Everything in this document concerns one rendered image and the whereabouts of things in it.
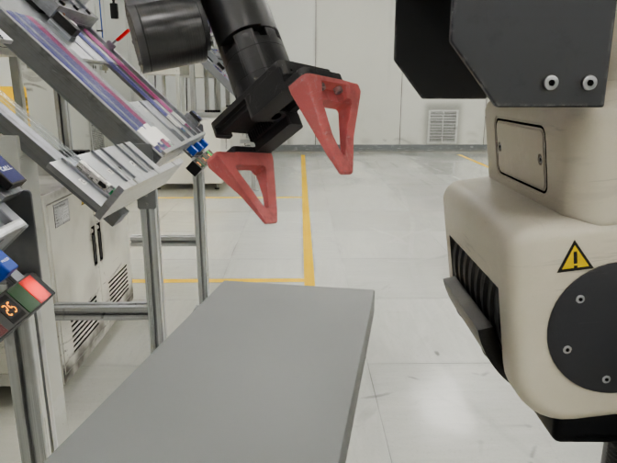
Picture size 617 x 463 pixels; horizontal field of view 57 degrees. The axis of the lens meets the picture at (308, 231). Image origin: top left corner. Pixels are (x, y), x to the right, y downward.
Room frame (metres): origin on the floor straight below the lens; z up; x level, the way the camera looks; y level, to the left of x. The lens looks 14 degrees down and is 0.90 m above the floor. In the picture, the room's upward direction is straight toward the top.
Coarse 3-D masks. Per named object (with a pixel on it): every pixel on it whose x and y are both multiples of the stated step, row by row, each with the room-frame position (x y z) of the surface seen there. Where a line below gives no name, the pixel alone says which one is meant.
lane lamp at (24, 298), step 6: (12, 288) 0.63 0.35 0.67; (18, 288) 0.64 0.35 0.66; (24, 288) 0.65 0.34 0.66; (12, 294) 0.62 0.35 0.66; (18, 294) 0.63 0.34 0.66; (24, 294) 0.64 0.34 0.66; (30, 294) 0.65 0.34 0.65; (18, 300) 0.62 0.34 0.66; (24, 300) 0.63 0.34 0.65; (30, 300) 0.64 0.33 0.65; (36, 300) 0.65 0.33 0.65; (24, 306) 0.62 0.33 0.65; (30, 306) 0.63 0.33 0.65; (36, 306) 0.64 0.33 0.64
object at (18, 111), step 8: (0, 96) 0.92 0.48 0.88; (8, 96) 0.93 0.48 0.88; (8, 104) 0.92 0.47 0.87; (16, 104) 0.92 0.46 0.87; (16, 112) 0.91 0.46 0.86; (24, 112) 0.92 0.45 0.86; (24, 120) 0.91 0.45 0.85; (32, 120) 0.91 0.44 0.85; (32, 128) 0.91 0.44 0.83; (40, 128) 0.91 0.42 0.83; (40, 136) 0.91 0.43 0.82; (48, 136) 0.91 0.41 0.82; (56, 144) 0.91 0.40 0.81; (64, 144) 0.92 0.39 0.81; (64, 152) 0.91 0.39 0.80; (72, 152) 0.92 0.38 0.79; (72, 160) 0.91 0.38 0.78; (80, 160) 0.91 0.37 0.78; (112, 192) 0.91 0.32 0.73
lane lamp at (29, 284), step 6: (30, 276) 0.68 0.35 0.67; (24, 282) 0.66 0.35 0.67; (30, 282) 0.67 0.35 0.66; (36, 282) 0.68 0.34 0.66; (30, 288) 0.66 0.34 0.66; (36, 288) 0.67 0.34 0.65; (42, 288) 0.68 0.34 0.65; (36, 294) 0.66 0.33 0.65; (42, 294) 0.67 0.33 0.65; (48, 294) 0.67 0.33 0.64; (42, 300) 0.66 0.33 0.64
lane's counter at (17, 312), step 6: (0, 300) 0.60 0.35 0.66; (6, 300) 0.61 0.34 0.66; (12, 300) 0.61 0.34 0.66; (0, 306) 0.59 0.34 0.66; (6, 306) 0.60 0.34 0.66; (12, 306) 0.61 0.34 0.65; (6, 312) 0.59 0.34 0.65; (12, 312) 0.60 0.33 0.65; (18, 312) 0.61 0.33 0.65; (24, 312) 0.61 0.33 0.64; (12, 318) 0.59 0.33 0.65; (18, 318) 0.60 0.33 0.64
